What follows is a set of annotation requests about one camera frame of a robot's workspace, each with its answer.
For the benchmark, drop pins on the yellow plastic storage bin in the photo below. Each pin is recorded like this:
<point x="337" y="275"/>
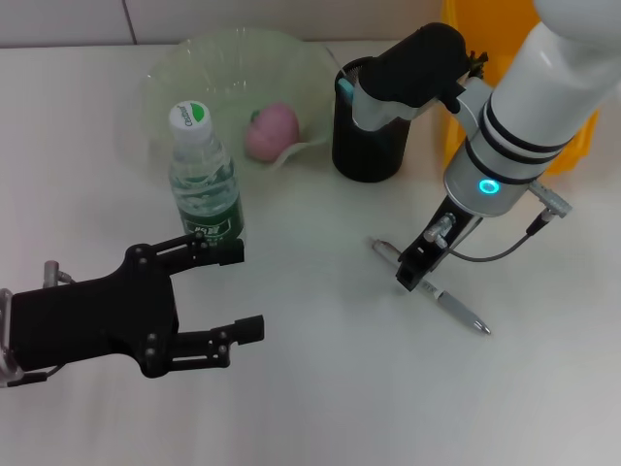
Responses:
<point x="572" y="145"/>

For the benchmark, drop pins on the water bottle green label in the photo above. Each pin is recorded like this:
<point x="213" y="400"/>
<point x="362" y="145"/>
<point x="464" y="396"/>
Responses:
<point x="204" y="194"/>

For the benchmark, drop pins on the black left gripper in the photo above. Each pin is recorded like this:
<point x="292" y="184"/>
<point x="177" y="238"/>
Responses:
<point x="97" y="320"/>

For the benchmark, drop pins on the silver retractable pen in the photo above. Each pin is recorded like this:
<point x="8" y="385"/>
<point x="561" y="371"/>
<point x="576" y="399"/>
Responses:
<point x="456" y="308"/>

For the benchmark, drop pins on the black mesh pen holder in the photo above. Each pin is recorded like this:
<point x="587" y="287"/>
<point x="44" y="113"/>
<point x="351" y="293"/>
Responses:
<point x="364" y="150"/>

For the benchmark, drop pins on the clear plastic ruler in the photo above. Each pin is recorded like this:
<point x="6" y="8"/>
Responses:
<point x="339" y="63"/>

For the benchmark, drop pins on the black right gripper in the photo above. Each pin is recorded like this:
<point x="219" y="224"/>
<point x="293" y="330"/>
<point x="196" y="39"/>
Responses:
<point x="436" y="238"/>

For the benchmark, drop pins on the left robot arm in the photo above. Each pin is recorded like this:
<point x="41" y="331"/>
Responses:
<point x="5" y="335"/>

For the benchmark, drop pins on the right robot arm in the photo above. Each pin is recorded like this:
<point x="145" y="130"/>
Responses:
<point x="529" y="102"/>

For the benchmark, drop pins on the pink peach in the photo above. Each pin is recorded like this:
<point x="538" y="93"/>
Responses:
<point x="271" y="131"/>

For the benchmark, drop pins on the green translucent fruit plate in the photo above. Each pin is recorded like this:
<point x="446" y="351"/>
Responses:
<point x="233" y="63"/>

